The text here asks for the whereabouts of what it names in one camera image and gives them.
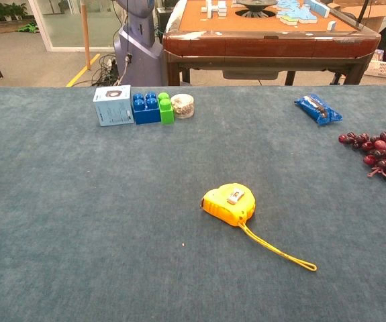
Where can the green toy building block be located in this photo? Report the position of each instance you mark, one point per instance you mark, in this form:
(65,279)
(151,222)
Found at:
(166,114)

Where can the brown cardboard box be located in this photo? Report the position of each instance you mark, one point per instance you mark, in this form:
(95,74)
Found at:
(380,13)

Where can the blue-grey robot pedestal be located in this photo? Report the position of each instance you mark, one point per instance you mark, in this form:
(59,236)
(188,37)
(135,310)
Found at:
(139,50)

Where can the blue felt table cover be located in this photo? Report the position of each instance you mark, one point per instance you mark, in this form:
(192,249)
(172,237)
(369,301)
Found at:
(78,208)

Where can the black round mahjong table hub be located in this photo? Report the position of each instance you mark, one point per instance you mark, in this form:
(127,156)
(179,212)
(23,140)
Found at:
(256,7)

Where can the single light blue mahjong tile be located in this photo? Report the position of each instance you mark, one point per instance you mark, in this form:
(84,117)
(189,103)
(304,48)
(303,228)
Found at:
(332,25)

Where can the white framed glass partition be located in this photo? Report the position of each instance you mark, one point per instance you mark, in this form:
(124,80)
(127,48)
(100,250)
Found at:
(65,23)

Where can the stack of white mahjong tiles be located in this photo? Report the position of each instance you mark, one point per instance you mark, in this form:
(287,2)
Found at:
(214,7)

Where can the blue toy building block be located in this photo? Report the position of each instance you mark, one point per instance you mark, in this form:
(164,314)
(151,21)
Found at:
(145,114)

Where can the brown wooden mahjong table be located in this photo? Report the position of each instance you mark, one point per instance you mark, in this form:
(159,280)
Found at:
(263,45)

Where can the pile of blue mahjong tiles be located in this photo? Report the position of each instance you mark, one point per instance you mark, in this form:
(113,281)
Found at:
(296,11)

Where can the clear round jar white lid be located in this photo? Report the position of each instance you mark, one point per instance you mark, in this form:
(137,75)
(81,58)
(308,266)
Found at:
(182,106)

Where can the light blue cardboard box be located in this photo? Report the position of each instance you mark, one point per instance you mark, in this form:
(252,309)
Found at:
(112,109)

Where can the wooden pole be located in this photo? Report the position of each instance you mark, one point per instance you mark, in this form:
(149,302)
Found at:
(86,33)

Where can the dark red grape bunch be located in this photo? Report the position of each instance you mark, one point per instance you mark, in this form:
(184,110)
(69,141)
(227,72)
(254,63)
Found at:
(380,151)

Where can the blue snack packet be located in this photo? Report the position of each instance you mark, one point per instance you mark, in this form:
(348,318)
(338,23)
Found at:
(313,108)

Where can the row of potted plants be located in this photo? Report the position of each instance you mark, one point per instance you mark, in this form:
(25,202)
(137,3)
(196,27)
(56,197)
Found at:
(1,11)

